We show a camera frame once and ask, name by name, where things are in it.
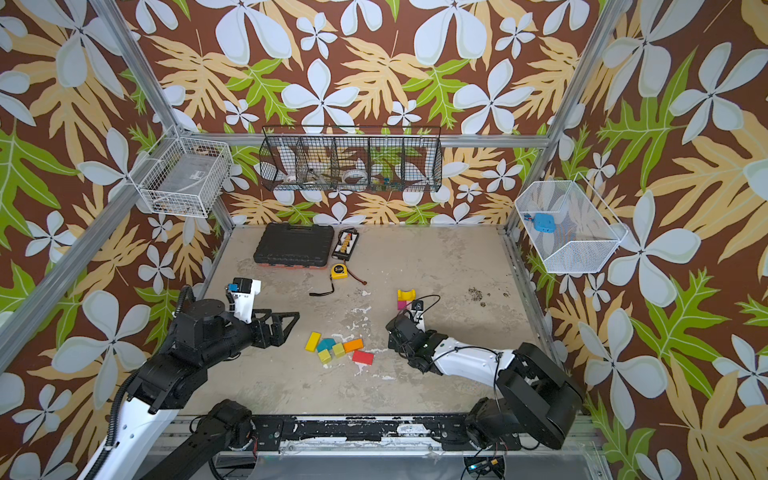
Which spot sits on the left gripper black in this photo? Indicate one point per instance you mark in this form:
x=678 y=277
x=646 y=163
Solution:
x=279 y=334

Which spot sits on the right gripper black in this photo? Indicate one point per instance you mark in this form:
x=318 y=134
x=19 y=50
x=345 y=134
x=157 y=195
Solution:
x=405 y=335

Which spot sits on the yellow arch block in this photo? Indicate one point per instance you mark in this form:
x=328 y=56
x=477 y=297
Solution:
x=406 y=295

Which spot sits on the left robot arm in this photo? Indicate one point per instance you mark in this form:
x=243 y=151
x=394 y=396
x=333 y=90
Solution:
x=203 y=334

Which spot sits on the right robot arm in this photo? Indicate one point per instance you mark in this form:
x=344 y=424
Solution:
x=532 y=394

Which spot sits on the yellow rectangular block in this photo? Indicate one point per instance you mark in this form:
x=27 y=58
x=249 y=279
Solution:
x=313 y=342

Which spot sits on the teal block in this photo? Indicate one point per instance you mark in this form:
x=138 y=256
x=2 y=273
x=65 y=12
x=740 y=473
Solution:
x=326 y=344

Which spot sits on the red flat block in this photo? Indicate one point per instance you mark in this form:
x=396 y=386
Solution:
x=362 y=357

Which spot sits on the orange block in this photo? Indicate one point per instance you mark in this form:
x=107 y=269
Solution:
x=353 y=345

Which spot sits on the yellow tape measure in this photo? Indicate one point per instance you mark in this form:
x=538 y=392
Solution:
x=338 y=271

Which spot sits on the black tool case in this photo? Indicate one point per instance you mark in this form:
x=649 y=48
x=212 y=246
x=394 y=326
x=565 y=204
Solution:
x=288 y=245

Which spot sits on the blue object in basket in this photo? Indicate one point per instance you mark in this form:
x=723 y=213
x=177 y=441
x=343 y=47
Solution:
x=544 y=223

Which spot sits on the white mesh basket right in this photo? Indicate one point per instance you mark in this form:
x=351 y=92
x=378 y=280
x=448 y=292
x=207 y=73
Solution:
x=588 y=231

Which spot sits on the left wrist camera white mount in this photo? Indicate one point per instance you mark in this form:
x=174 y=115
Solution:
x=245 y=294

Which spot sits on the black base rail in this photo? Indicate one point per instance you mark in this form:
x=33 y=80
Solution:
x=283 y=433

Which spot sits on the white wire basket left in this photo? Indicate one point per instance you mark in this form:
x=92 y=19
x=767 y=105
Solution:
x=182 y=175

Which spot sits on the black wire basket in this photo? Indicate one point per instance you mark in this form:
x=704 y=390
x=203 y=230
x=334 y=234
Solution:
x=353 y=158

